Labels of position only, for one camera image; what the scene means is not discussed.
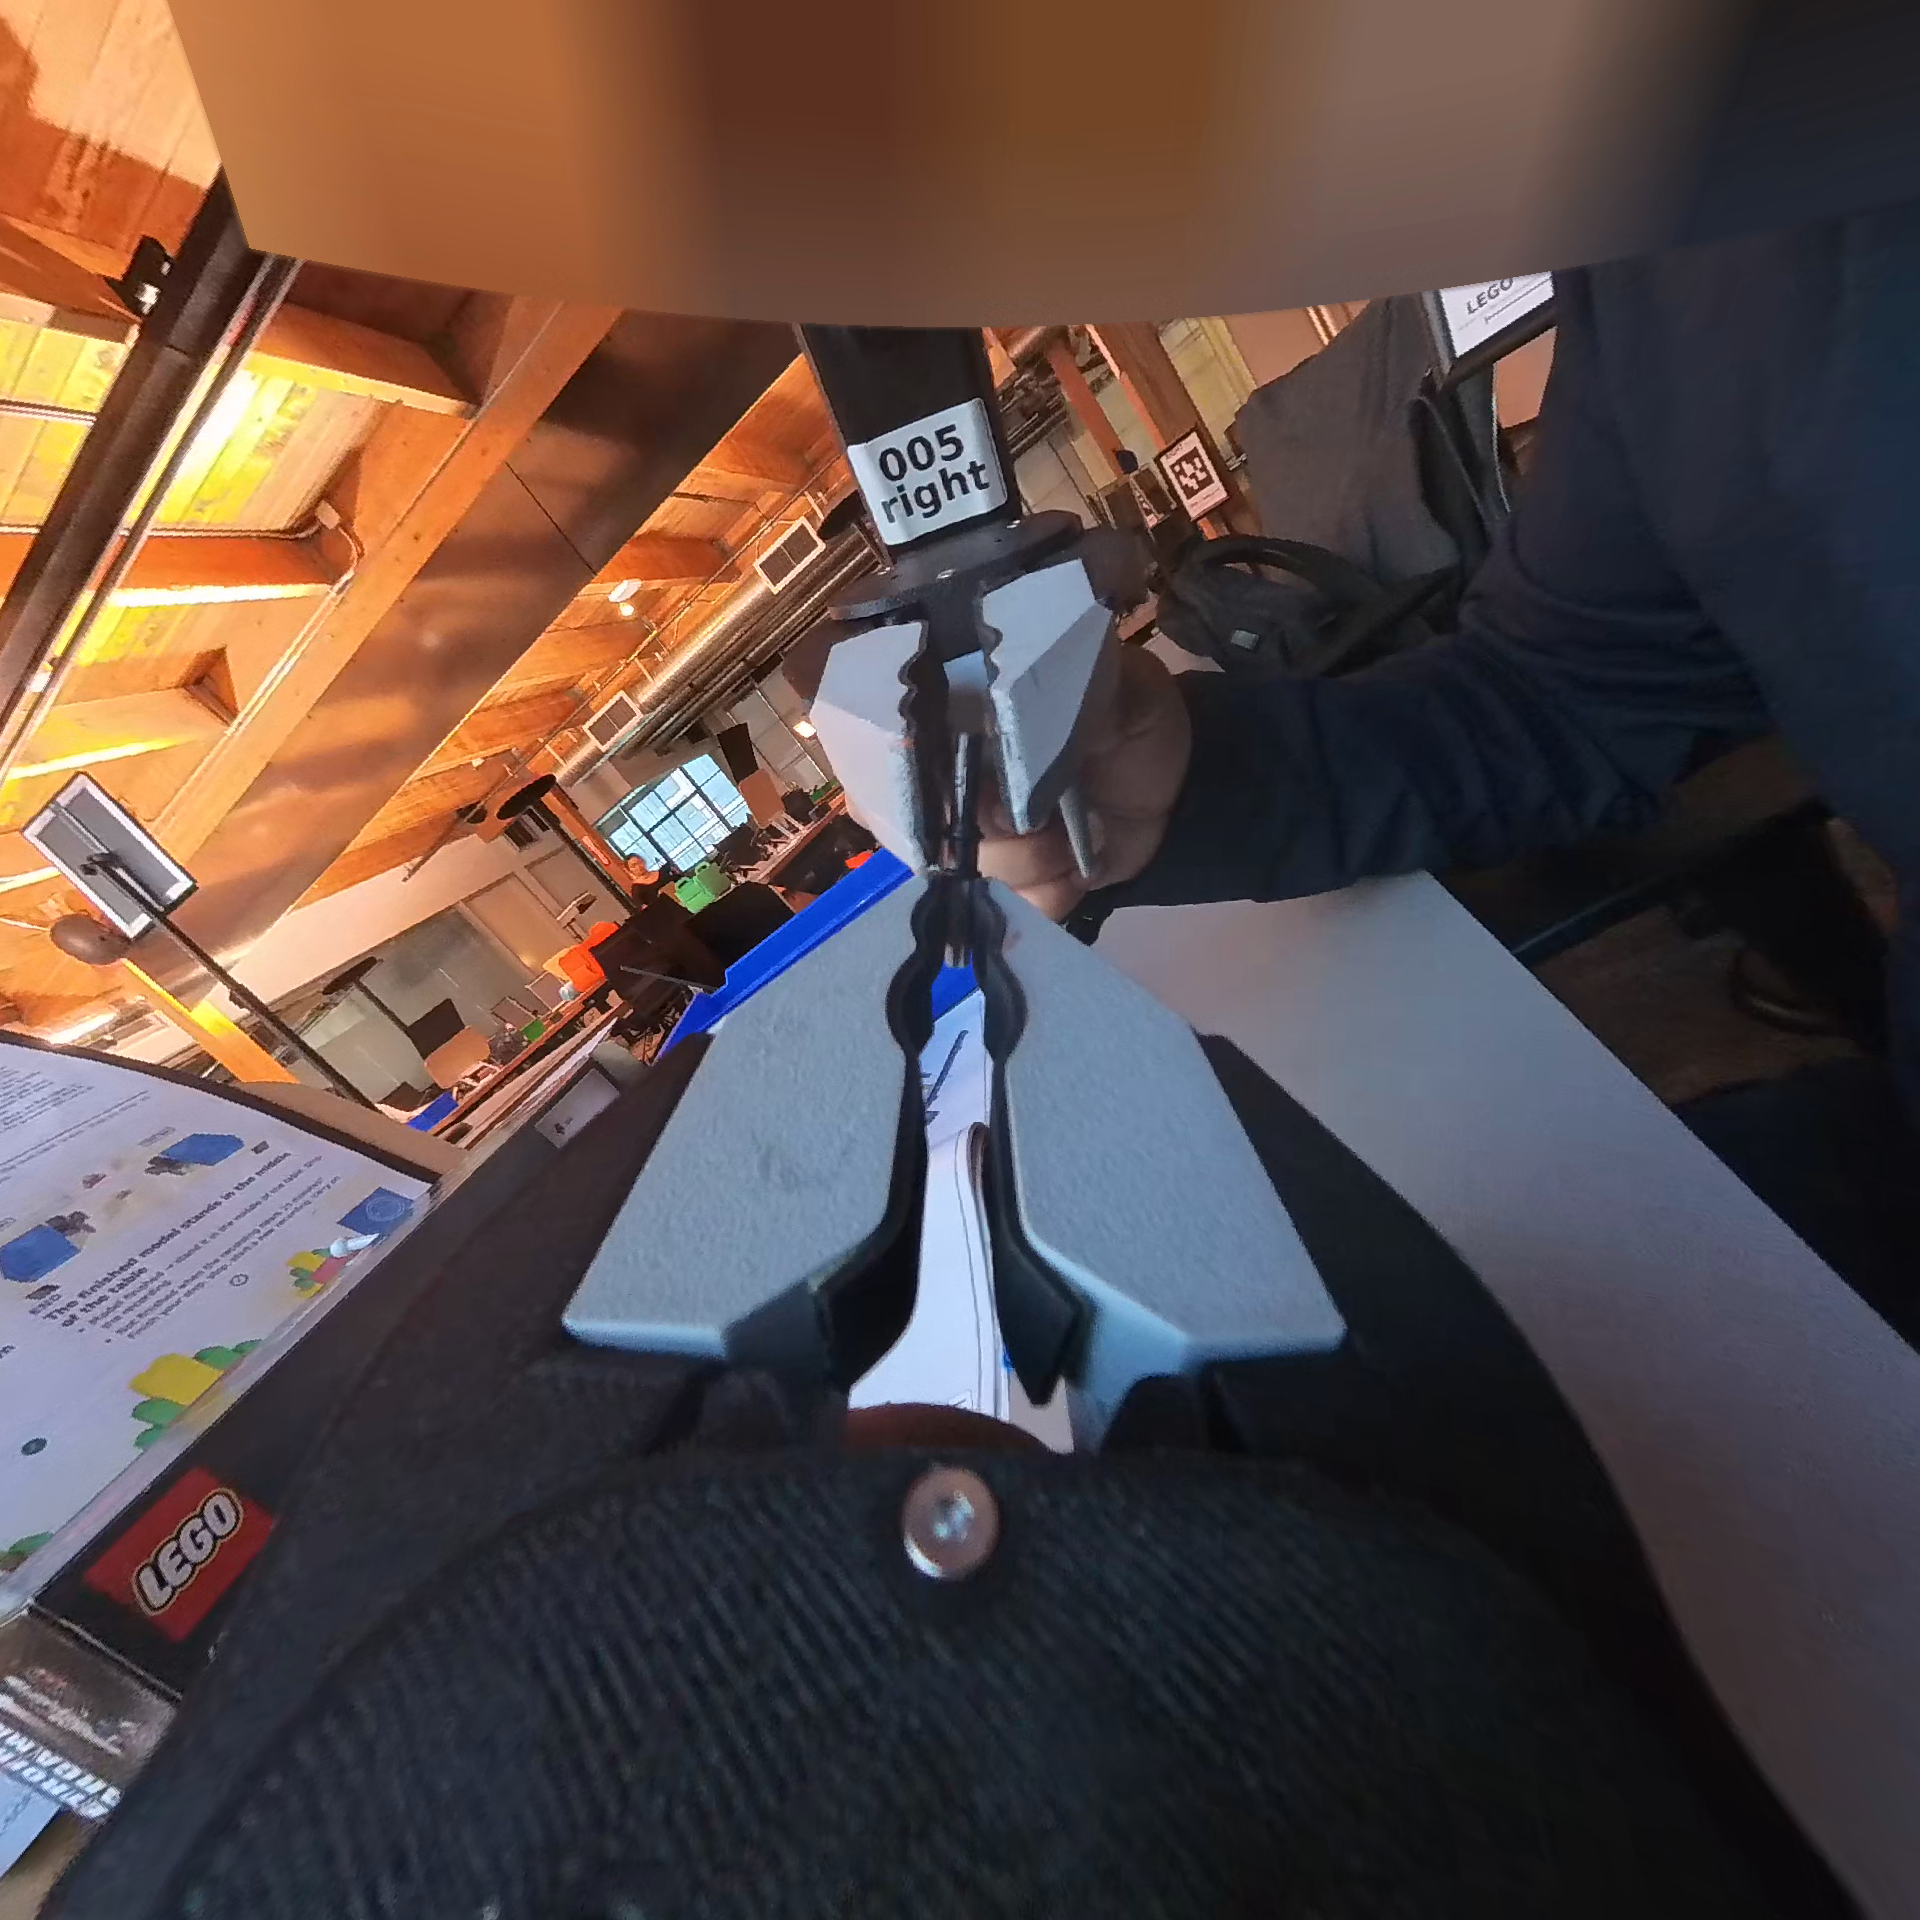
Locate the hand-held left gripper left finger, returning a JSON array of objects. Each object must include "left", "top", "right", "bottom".
[{"left": 563, "top": 882, "right": 951, "bottom": 1390}]

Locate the black monitor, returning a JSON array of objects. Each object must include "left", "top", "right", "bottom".
[{"left": 590, "top": 882, "right": 792, "bottom": 1029}]

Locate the white panel device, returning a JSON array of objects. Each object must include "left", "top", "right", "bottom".
[{"left": 21, "top": 770, "right": 201, "bottom": 942}]

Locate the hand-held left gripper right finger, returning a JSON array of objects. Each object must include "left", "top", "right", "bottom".
[{"left": 960, "top": 877, "right": 1349, "bottom": 1454}]

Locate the large blue plastic bin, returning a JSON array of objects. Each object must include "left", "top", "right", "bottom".
[{"left": 655, "top": 844, "right": 920, "bottom": 1055}]

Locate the person's right hand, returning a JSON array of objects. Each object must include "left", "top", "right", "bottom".
[{"left": 971, "top": 642, "right": 1197, "bottom": 924}]

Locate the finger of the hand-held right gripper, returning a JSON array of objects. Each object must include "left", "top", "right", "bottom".
[
  {"left": 957, "top": 558, "right": 1119, "bottom": 836},
  {"left": 809, "top": 618, "right": 951, "bottom": 875}
]

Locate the black cable bundle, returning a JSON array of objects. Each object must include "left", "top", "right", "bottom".
[{"left": 1158, "top": 535, "right": 1449, "bottom": 680}]

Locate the person's torso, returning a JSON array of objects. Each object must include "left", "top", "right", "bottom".
[{"left": 1476, "top": 200, "right": 1920, "bottom": 1308}]

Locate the lego instruction booklet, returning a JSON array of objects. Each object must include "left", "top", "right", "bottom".
[{"left": 848, "top": 960, "right": 1038, "bottom": 1423}]

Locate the black stand pole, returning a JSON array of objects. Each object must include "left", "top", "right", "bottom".
[{"left": 83, "top": 852, "right": 380, "bottom": 1115}]

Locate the person's right forearm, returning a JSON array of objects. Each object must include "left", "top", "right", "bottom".
[{"left": 1111, "top": 555, "right": 1793, "bottom": 912}]

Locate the white printed sign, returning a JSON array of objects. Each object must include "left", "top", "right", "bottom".
[{"left": 1432, "top": 267, "right": 1556, "bottom": 363}]

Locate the fiducial marker sign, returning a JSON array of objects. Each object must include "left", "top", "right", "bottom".
[{"left": 1151, "top": 429, "right": 1237, "bottom": 523}]

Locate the small lego connector piece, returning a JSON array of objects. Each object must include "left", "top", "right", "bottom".
[{"left": 935, "top": 731, "right": 989, "bottom": 890}]

